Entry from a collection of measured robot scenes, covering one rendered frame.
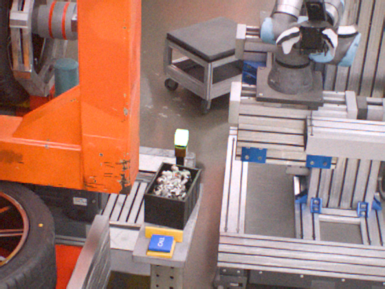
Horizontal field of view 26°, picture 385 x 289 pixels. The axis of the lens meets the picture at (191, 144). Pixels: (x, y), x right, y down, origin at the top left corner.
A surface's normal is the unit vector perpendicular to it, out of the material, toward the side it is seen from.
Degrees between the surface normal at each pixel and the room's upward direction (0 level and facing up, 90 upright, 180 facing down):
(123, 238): 0
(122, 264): 0
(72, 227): 90
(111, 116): 90
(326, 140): 90
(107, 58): 90
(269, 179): 0
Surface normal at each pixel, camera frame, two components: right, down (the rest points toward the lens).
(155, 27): 0.04, -0.84
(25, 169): -0.14, 0.52
